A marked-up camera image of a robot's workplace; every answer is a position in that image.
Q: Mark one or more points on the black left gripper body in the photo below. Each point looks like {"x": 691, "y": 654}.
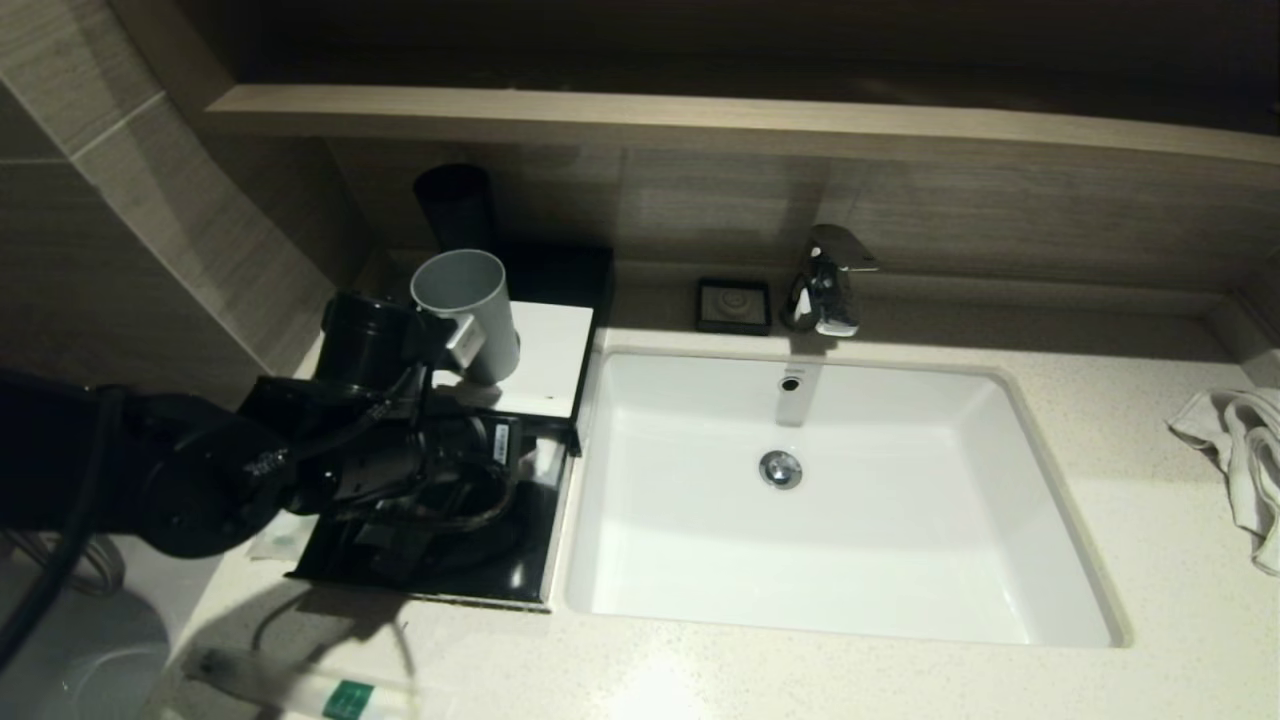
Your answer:
{"x": 480, "y": 445}

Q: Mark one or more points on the black sliding drawer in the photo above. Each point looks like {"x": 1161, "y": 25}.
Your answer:
{"x": 520, "y": 560}

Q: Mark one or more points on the small clear plastic packet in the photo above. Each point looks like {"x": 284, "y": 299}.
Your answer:
{"x": 278, "y": 540}

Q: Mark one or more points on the long packet with green label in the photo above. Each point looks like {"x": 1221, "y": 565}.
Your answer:
{"x": 300, "y": 690}

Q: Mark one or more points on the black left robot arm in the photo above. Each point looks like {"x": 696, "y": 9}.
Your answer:
{"x": 170, "y": 480}

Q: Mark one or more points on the white rectangular mat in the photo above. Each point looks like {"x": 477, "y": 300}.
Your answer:
{"x": 550, "y": 350}

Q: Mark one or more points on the grey plastic cup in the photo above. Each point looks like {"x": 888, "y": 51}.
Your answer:
{"x": 490, "y": 300}

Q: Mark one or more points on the black plastic cup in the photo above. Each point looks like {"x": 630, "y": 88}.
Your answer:
{"x": 456, "y": 205}

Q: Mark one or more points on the black square soap dish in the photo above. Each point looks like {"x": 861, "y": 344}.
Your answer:
{"x": 734, "y": 306}

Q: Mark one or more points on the chrome sink drain stopper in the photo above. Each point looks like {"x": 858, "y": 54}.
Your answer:
{"x": 779, "y": 469}

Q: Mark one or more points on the chrome faucet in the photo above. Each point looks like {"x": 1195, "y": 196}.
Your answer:
{"x": 828, "y": 290}

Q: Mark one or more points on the white rectangular sink basin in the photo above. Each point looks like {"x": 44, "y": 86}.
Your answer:
{"x": 850, "y": 560}

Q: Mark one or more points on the grey toilet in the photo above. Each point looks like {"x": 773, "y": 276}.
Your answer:
{"x": 80, "y": 660}

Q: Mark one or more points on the white crumpled towel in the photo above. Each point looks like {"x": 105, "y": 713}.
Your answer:
{"x": 1245, "y": 450}

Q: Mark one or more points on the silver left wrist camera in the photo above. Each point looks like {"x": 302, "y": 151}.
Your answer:
{"x": 466, "y": 340}

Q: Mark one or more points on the light wooden wall shelf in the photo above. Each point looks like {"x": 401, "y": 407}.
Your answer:
{"x": 700, "y": 125}

